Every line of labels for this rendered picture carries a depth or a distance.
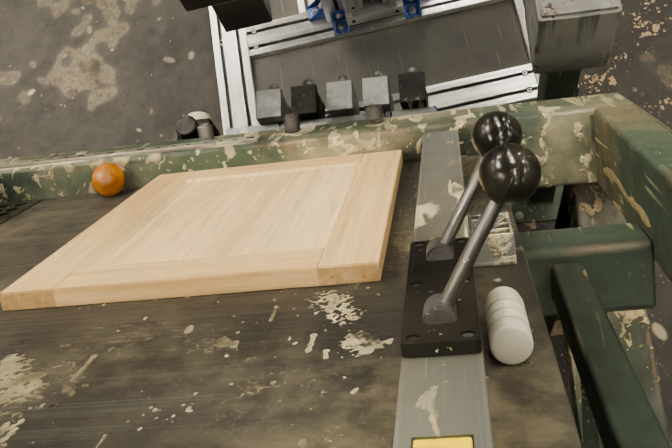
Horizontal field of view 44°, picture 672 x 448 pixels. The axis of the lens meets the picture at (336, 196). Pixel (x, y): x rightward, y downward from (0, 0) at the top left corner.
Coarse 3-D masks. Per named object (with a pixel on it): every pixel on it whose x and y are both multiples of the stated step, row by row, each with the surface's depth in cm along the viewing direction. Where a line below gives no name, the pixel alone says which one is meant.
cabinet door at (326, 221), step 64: (192, 192) 114; (256, 192) 109; (320, 192) 104; (384, 192) 99; (64, 256) 90; (128, 256) 88; (192, 256) 85; (256, 256) 82; (320, 256) 79; (384, 256) 81
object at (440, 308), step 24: (504, 144) 51; (480, 168) 51; (504, 168) 49; (528, 168) 49; (504, 192) 50; (528, 192) 50; (480, 216) 52; (480, 240) 52; (456, 264) 53; (456, 288) 53; (432, 312) 53; (456, 312) 54
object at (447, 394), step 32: (448, 160) 102; (448, 192) 87; (416, 224) 78; (480, 352) 50; (416, 384) 48; (448, 384) 47; (480, 384) 47; (416, 416) 44; (448, 416) 44; (480, 416) 43
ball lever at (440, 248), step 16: (496, 112) 62; (480, 128) 62; (496, 128) 61; (512, 128) 61; (480, 144) 62; (496, 144) 61; (480, 160) 63; (464, 192) 64; (464, 208) 64; (448, 224) 65; (432, 240) 66; (448, 240) 65; (432, 256) 64; (448, 256) 64
